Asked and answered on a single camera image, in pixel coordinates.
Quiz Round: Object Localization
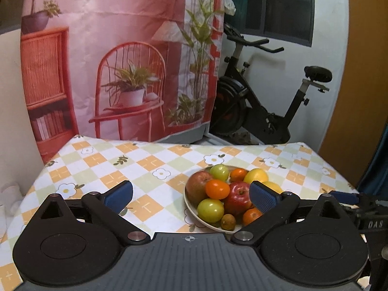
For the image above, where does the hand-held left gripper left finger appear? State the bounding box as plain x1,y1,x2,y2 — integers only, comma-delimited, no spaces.
32,180,150,245

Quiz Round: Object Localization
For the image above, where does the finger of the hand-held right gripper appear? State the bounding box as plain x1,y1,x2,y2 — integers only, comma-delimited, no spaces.
330,191,361,206

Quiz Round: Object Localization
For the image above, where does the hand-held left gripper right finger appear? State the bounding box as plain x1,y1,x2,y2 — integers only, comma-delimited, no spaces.
232,181,354,244

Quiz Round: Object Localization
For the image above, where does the yellow lemon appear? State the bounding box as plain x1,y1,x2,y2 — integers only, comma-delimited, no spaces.
262,181,284,194
243,168,269,185

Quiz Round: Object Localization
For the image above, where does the orange tangerine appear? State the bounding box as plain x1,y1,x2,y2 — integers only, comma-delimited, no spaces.
242,208,264,225
230,168,249,183
205,179,230,200

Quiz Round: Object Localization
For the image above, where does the red apple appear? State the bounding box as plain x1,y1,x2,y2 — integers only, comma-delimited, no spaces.
224,181,253,217

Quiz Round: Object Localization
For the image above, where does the brown kiwi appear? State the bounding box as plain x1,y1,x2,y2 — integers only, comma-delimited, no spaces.
220,214,236,231

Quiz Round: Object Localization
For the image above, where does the small green apple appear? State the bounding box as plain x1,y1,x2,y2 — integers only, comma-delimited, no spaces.
210,164,230,182

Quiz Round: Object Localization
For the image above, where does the large green apple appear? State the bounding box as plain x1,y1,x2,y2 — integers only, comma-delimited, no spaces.
197,198,225,222

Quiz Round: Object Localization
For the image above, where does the beige round plate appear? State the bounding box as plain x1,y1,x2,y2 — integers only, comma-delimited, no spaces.
184,165,284,233

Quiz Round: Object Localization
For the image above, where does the checked floral tablecloth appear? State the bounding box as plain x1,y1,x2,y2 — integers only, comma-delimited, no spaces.
0,135,360,282

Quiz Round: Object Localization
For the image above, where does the teal curtain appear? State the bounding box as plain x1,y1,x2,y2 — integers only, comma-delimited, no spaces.
356,133,388,194

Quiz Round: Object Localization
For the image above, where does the brown apple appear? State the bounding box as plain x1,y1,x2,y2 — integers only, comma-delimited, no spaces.
186,170,214,207

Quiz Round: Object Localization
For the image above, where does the black exercise bike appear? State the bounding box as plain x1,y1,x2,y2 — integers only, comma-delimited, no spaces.
210,23,333,145

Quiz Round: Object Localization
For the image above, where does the brown wooden door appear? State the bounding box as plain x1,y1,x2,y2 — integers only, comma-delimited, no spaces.
318,0,388,185

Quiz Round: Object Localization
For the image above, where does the printed backdrop cloth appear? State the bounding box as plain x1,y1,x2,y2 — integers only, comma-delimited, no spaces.
21,0,226,164

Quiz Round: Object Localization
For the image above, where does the dark window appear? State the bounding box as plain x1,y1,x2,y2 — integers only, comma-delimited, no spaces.
224,0,314,47

